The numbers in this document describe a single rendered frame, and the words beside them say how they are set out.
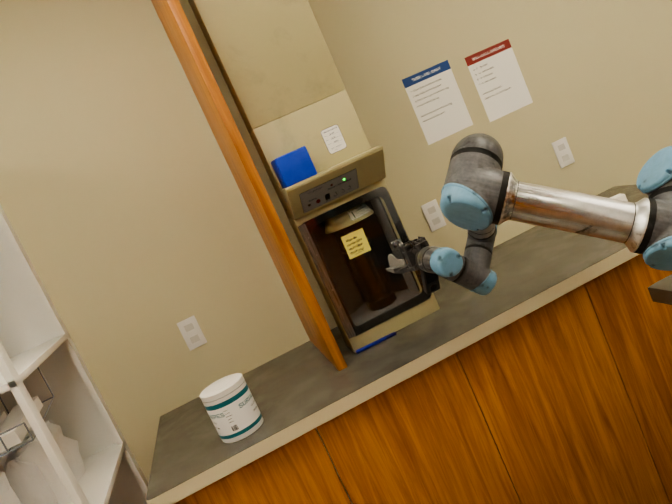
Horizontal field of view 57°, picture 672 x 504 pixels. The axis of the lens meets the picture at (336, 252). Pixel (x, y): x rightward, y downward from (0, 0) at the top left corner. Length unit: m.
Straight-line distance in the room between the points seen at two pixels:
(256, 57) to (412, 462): 1.27
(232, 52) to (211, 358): 1.11
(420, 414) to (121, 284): 1.17
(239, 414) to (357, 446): 0.34
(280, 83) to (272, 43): 0.12
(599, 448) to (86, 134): 1.98
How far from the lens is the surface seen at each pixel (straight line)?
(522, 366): 1.93
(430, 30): 2.61
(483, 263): 1.71
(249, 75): 1.96
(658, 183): 1.45
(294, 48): 2.00
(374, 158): 1.89
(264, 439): 1.72
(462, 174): 1.35
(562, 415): 2.04
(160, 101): 2.37
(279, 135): 1.94
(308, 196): 1.86
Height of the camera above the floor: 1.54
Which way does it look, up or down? 8 degrees down
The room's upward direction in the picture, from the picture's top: 24 degrees counter-clockwise
